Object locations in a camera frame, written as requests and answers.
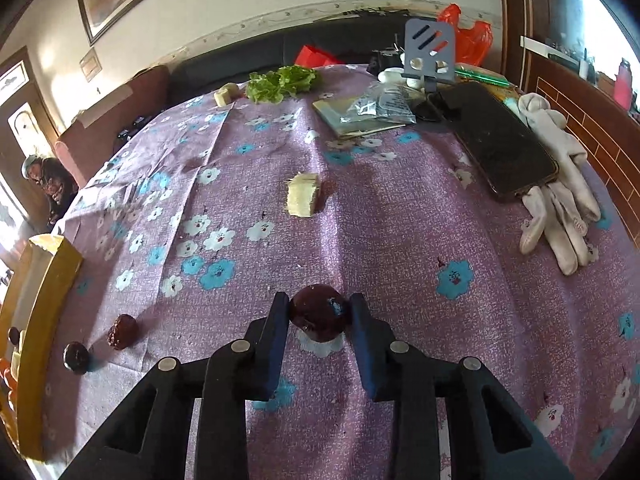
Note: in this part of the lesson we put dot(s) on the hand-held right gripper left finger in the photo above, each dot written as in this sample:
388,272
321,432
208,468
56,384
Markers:
272,345

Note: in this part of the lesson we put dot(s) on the beige notebook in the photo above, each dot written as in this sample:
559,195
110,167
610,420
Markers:
330,115

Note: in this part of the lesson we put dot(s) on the medium peeled sugarcane piece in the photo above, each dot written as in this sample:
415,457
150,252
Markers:
302,194

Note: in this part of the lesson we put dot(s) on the wrinkled red jujube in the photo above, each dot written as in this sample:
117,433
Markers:
121,331

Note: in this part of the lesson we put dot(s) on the black smartphone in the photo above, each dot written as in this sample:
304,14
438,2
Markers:
500,140

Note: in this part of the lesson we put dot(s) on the wooden pillar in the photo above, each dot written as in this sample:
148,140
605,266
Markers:
520,10

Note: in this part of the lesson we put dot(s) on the green striped packet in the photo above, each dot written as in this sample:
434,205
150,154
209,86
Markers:
480,76

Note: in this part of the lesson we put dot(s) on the small peeled sugarcane piece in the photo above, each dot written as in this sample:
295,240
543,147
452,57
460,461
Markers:
226,94

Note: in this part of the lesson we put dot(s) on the white plastic case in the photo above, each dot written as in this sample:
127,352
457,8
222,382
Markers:
392,76

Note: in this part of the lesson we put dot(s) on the yellow box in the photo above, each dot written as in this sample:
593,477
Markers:
47,320

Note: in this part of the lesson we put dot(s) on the red paper bag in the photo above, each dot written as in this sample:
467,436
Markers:
312,55

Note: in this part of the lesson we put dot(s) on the smooth dark jujube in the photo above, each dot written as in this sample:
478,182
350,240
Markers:
76,357

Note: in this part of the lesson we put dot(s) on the green lettuce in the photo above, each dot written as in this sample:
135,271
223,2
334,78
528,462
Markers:
282,82

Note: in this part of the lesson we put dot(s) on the brick-patterned wooden counter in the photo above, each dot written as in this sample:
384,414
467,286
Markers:
590,110

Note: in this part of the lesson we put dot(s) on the clear plastic packet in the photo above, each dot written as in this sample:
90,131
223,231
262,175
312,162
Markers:
380,105

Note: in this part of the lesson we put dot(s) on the black sofa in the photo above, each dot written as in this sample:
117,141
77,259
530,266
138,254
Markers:
225,60

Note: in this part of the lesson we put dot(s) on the brown padded chair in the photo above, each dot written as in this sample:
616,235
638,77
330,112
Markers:
115,105

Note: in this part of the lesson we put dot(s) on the wooden door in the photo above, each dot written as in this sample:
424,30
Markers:
20,110

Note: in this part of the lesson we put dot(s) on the pink bottle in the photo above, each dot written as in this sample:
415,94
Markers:
622,85

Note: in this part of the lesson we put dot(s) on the red plastic bag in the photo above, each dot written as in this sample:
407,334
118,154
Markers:
467,35

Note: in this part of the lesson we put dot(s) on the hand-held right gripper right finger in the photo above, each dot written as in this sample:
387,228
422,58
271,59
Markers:
370,360

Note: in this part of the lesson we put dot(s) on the small wall plaque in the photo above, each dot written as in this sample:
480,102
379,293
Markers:
91,64

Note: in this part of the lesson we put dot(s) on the grey phone stand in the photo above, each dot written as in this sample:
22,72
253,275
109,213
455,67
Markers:
430,47

